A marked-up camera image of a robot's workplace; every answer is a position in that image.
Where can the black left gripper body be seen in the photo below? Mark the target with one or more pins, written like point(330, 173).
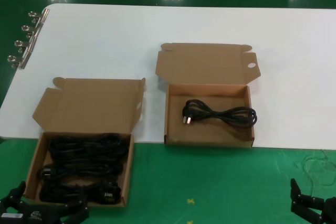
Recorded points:
point(36, 214)

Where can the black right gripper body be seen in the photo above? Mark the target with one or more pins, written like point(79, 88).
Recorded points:
point(330, 211)

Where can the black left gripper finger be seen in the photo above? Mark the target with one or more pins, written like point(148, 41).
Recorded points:
point(81, 207)
point(14, 193)

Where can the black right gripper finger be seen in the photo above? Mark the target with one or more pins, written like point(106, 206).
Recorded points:
point(296, 197)

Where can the cardboard box with hole-less lid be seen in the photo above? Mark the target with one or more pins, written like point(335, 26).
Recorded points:
point(92, 98)

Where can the cardboard box with holed lid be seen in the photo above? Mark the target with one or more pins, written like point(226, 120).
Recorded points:
point(204, 64)

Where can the green table cloth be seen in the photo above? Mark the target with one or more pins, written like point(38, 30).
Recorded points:
point(210, 176)

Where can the silver metal binder clip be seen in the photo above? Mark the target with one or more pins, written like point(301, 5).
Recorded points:
point(36, 30)
point(43, 16)
point(30, 45)
point(24, 60)

